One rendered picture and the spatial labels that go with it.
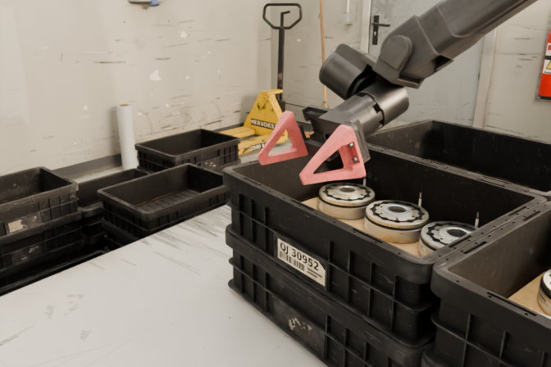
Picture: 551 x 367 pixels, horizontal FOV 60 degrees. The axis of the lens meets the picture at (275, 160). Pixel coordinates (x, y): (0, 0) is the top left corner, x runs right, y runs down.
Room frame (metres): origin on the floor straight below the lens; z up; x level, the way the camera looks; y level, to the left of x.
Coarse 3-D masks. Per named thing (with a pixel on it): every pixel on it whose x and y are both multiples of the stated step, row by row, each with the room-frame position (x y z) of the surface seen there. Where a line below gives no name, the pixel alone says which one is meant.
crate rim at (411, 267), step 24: (240, 168) 0.75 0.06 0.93; (432, 168) 0.75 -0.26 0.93; (240, 192) 0.69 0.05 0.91; (264, 192) 0.64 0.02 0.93; (504, 192) 0.65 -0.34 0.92; (528, 192) 0.64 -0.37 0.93; (288, 216) 0.60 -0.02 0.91; (312, 216) 0.56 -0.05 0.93; (504, 216) 0.55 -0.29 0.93; (336, 240) 0.53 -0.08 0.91; (360, 240) 0.50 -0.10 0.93; (456, 240) 0.49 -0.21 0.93; (384, 264) 0.47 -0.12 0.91; (408, 264) 0.44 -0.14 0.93; (432, 264) 0.44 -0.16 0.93
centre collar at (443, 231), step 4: (444, 228) 0.65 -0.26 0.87; (448, 228) 0.65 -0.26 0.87; (452, 228) 0.65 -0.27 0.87; (456, 228) 0.65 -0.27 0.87; (460, 228) 0.65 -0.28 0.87; (464, 228) 0.65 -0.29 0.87; (440, 232) 0.64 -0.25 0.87; (444, 232) 0.63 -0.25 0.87; (448, 232) 0.64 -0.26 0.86; (460, 232) 0.64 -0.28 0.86; (464, 232) 0.64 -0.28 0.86; (468, 232) 0.63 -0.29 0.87; (444, 236) 0.62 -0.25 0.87; (448, 236) 0.62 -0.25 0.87; (452, 236) 0.62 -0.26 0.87; (452, 240) 0.61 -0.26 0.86
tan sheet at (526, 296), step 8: (544, 272) 0.58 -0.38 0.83; (536, 280) 0.56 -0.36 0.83; (528, 288) 0.54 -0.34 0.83; (536, 288) 0.54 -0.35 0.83; (512, 296) 0.53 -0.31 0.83; (520, 296) 0.53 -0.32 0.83; (528, 296) 0.53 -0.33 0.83; (536, 296) 0.53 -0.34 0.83; (520, 304) 0.51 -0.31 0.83; (528, 304) 0.51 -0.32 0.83; (536, 304) 0.51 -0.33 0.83; (544, 312) 0.49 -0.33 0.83
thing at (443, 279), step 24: (528, 216) 0.55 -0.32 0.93; (480, 240) 0.49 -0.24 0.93; (456, 264) 0.44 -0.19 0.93; (432, 288) 0.42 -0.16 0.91; (456, 288) 0.40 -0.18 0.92; (480, 288) 0.39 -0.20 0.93; (480, 312) 0.38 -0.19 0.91; (504, 312) 0.36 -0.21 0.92; (528, 312) 0.36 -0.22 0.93; (528, 336) 0.34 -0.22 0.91
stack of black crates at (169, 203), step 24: (192, 168) 1.75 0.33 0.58; (120, 192) 1.54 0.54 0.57; (144, 192) 1.62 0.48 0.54; (168, 192) 1.69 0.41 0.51; (192, 192) 1.73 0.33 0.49; (216, 192) 1.50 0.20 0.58; (120, 216) 1.41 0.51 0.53; (144, 216) 1.30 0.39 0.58; (168, 216) 1.36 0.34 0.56; (192, 216) 1.43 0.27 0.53; (120, 240) 1.43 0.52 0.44
